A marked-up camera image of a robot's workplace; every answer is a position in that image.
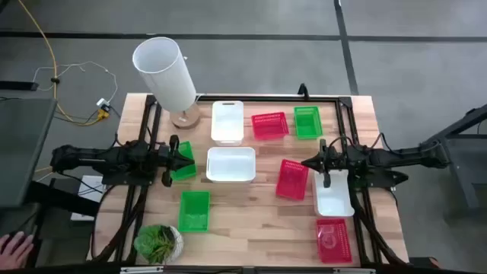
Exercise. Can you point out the person's hand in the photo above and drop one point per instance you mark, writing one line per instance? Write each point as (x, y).
(15, 251)

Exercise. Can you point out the black desk leg beam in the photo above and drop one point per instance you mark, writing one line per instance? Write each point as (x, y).
(61, 198)

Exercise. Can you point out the black power strip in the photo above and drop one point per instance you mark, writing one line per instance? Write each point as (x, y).
(19, 85)

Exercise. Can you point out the dark grey desk panel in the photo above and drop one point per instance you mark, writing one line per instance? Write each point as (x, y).
(23, 152)

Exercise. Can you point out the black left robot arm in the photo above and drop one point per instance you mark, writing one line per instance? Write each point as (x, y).
(95, 158)

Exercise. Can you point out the white plastic bin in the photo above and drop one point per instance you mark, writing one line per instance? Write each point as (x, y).
(231, 165)
(227, 123)
(335, 198)

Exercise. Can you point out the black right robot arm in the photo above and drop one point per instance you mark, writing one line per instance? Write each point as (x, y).
(399, 157)

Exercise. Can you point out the black rail with silver brackets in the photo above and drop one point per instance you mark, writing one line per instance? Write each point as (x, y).
(243, 271)

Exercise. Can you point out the green plant in white pot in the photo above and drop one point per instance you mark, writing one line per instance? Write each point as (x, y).
(156, 243)

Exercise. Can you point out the white flat box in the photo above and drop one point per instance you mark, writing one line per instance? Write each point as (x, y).
(85, 207)

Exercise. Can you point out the black aluminium table frame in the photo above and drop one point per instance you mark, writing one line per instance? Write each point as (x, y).
(266, 98)

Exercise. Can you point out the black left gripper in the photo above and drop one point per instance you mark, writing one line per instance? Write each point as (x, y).
(173, 160)

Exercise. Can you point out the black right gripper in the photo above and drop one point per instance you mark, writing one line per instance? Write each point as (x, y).
(333, 158)

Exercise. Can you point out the green plastic basket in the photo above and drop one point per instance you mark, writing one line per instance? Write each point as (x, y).
(194, 213)
(187, 174)
(308, 123)

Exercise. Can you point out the white lamp with wooden base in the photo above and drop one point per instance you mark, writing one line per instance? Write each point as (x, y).
(163, 72)

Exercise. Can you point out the black metal stand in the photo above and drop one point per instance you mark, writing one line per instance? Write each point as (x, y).
(462, 179)

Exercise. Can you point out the red plastic basket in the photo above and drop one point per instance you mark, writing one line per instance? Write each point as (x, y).
(335, 241)
(270, 126)
(292, 180)

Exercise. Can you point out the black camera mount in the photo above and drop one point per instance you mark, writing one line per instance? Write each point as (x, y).
(303, 91)

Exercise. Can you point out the white power adapter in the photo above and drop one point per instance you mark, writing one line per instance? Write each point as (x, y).
(102, 102)

